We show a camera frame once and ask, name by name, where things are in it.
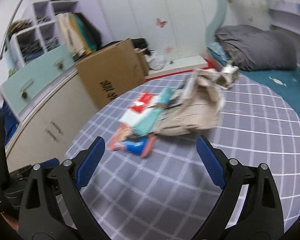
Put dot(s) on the small white olive carton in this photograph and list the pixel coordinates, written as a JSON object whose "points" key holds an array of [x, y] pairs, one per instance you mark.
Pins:
{"points": [[228, 75]]}

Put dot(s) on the mint drawer unit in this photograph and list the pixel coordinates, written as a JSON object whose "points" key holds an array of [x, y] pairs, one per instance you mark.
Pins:
{"points": [[23, 86]]}

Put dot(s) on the white wardrobe doors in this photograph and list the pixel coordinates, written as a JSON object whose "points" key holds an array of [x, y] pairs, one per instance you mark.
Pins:
{"points": [[173, 28]]}

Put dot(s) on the tall brown cardboard box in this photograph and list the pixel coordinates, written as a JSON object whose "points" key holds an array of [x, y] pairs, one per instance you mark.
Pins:
{"points": [[110, 72]]}

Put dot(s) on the beige paper bag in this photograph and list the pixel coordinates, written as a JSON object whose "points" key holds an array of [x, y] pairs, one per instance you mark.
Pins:
{"points": [[194, 107]]}

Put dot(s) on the white plastic bag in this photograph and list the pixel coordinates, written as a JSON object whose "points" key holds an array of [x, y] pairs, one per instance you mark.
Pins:
{"points": [[156, 61]]}

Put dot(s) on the hanging jackets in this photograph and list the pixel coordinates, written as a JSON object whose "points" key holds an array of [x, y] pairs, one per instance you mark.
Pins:
{"points": [[81, 37]]}

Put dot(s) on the folded clothes pile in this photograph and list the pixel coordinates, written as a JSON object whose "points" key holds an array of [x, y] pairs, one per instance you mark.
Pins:
{"points": [[17, 26]]}

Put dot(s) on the purple cube shelf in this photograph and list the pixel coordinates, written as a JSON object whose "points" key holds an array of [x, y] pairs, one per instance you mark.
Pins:
{"points": [[43, 35]]}

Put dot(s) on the blue plastic package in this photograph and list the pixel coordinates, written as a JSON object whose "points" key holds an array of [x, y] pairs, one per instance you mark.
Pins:
{"points": [[11, 123]]}

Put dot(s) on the red white packet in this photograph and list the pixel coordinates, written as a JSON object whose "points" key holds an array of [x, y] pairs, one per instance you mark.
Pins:
{"points": [[140, 107]]}

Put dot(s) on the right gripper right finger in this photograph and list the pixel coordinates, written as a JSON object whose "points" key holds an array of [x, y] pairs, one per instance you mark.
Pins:
{"points": [[261, 216]]}

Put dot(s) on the yellow white carton box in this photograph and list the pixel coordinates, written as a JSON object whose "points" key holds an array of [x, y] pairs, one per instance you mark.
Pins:
{"points": [[146, 124]]}

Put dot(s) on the grey checked tablecloth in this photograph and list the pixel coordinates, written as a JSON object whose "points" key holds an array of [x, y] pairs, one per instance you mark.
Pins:
{"points": [[169, 194]]}

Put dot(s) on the long beige low cabinet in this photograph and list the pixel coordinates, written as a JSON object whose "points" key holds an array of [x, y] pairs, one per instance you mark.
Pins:
{"points": [[52, 124]]}

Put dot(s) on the teal patterned bed sheet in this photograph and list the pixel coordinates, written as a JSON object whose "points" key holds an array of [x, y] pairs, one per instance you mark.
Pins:
{"points": [[285, 83]]}

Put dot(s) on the red storage bench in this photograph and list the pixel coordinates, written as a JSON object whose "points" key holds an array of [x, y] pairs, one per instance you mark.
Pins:
{"points": [[184, 65]]}

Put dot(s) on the person's left hand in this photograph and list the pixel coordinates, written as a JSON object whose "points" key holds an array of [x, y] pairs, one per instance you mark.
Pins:
{"points": [[11, 221]]}

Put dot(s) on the grey folded duvet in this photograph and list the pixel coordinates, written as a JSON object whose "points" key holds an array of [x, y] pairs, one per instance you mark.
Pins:
{"points": [[253, 49]]}

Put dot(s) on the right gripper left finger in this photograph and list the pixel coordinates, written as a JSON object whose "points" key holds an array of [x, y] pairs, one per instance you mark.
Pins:
{"points": [[52, 206]]}

